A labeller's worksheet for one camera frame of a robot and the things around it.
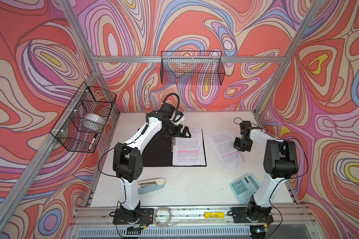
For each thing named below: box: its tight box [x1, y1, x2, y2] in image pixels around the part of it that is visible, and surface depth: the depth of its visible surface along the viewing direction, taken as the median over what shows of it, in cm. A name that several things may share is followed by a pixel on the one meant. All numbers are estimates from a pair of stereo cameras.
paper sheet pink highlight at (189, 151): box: [172, 128, 206, 166], surface depth 98 cm
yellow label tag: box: [203, 211, 225, 219], surface depth 74 cm
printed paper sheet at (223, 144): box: [205, 130, 245, 173], surface depth 98 cm
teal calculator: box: [229, 173, 260, 205], surface depth 83 cm
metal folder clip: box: [171, 136, 175, 153], surface depth 103 cm
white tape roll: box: [83, 113, 106, 126], surface depth 75 cm
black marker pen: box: [88, 133, 98, 151], surface depth 73 cm
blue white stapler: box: [137, 177, 166, 195], surface depth 83 cm
